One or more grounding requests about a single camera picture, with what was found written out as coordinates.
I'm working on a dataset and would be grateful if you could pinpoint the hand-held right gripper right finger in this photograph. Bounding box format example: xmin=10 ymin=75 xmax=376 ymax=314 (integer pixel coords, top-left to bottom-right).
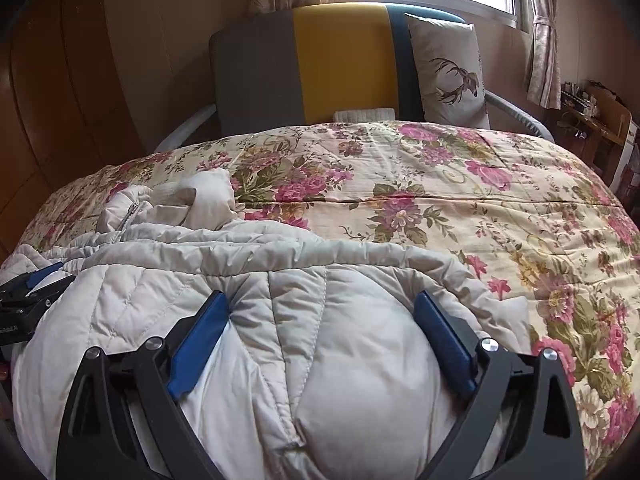
xmin=412 ymin=290 xmax=587 ymax=480

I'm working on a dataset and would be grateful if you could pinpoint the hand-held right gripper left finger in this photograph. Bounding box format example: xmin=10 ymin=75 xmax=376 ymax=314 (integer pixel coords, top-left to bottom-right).
xmin=55 ymin=290 xmax=231 ymax=480

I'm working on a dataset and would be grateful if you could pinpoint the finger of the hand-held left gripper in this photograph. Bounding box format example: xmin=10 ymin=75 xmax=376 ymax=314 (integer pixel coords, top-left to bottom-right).
xmin=0 ymin=261 xmax=76 ymax=318

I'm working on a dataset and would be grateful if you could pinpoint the beige quilted down jacket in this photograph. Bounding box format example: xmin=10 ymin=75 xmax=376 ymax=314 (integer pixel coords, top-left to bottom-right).
xmin=0 ymin=167 xmax=531 ymax=480

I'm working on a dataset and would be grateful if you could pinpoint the floral quilt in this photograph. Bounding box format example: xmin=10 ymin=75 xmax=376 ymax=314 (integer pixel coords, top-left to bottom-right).
xmin=20 ymin=120 xmax=640 ymax=480

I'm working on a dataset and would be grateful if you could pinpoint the wooden wardrobe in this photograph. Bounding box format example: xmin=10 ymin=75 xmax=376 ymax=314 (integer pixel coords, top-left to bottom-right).
xmin=0 ymin=0 xmax=146 ymax=261

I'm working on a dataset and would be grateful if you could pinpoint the white knitted cloth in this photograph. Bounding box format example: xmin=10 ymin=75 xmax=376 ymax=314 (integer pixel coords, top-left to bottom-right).
xmin=334 ymin=106 xmax=396 ymax=124

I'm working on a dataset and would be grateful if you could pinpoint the white box appliance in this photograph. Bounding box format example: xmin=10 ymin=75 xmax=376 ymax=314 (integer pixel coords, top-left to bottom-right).
xmin=607 ymin=120 xmax=640 ymax=201

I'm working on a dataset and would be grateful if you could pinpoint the wooden desk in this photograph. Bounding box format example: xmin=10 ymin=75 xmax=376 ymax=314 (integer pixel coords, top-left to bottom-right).
xmin=560 ymin=80 xmax=632 ymax=186

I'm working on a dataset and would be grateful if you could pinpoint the white deer print pillow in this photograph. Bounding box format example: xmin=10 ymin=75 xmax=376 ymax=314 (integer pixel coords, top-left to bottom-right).
xmin=404 ymin=14 xmax=491 ymax=128

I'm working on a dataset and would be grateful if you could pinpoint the grey yellow teal armchair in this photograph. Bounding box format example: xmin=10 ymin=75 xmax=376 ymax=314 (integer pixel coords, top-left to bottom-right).
xmin=155 ymin=2 xmax=553 ymax=153

